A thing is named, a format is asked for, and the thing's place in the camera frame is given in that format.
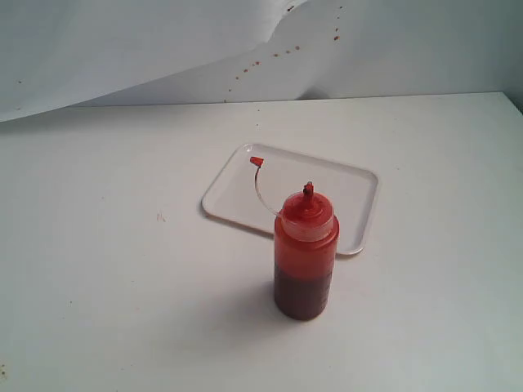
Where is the red ketchup squeeze bottle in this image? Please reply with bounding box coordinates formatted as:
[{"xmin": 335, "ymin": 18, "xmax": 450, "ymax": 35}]
[{"xmin": 267, "ymin": 181, "xmax": 340, "ymax": 321}]

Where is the white rectangular plastic tray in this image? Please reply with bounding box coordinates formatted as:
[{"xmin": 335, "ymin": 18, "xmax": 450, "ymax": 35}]
[{"xmin": 201, "ymin": 144, "xmax": 379, "ymax": 256}]

